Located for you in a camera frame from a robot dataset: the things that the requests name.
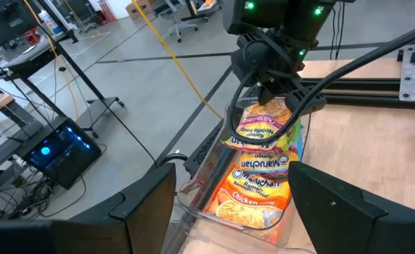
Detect clear plastic bin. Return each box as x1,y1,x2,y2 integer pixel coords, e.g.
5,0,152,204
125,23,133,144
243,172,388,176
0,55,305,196
161,95,311,254

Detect yellow cable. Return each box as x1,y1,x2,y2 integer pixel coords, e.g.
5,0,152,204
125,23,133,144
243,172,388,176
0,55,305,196
131,0,224,120

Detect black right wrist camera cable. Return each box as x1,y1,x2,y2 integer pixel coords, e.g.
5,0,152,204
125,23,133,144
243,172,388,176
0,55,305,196
227,19,415,146

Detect blue ramen pack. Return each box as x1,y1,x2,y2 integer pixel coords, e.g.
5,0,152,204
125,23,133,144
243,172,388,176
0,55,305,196
237,150,300,179

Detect orange chicken ramen pack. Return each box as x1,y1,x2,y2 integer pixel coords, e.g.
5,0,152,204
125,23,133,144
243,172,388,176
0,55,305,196
203,164,293,230

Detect cardboard box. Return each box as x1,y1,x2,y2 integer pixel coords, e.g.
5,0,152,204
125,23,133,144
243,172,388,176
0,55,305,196
125,0,155,20

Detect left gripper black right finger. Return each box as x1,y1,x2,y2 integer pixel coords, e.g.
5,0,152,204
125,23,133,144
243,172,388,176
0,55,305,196
287,161,415,254

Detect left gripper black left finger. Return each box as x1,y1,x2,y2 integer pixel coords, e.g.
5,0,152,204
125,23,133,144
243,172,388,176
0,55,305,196
0,162,177,254

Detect chili shrimp ramen pack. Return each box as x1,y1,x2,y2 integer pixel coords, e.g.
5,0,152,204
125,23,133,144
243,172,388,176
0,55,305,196
221,98,300,153

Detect black computer tower blue lights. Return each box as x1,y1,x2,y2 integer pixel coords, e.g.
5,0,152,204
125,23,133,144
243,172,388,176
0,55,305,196
23,116,102,191

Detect coiled black cable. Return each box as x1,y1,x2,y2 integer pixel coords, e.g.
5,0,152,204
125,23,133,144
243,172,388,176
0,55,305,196
153,152,190,170

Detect black computer monitor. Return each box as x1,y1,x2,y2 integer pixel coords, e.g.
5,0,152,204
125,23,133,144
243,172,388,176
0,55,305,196
0,0,41,50

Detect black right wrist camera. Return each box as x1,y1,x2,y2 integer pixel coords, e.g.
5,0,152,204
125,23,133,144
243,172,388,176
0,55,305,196
284,87,327,116

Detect gray office chair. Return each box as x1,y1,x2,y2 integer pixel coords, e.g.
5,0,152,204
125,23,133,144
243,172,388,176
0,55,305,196
157,0,200,44

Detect tangled black floor cables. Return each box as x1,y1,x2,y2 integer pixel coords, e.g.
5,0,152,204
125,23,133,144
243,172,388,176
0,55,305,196
0,169,88,222

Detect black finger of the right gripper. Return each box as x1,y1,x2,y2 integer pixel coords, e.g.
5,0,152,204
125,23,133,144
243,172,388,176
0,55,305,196
258,84,277,106

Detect black aluminium table frame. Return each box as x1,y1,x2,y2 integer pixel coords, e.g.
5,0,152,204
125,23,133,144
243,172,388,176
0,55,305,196
299,77,415,111

